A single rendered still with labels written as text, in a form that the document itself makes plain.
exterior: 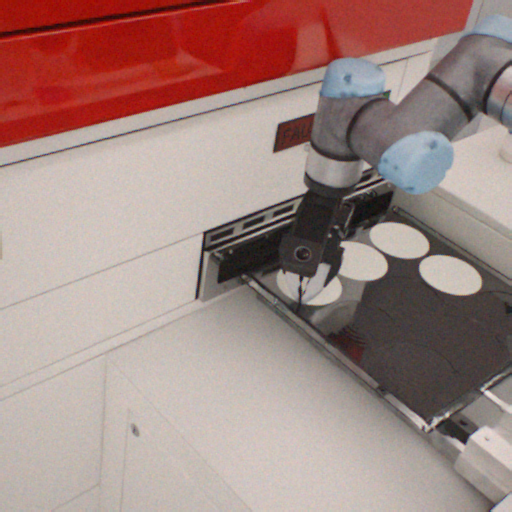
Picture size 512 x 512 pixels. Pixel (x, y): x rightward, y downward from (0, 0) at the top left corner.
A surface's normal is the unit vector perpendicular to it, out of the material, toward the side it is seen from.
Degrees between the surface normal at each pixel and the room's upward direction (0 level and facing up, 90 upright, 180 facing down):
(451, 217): 90
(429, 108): 51
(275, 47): 90
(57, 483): 90
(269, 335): 0
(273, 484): 0
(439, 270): 0
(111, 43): 90
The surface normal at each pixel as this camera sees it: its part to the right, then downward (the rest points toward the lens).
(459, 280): 0.15, -0.79
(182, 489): -0.74, 0.32
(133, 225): 0.66, 0.52
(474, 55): -0.46, -0.33
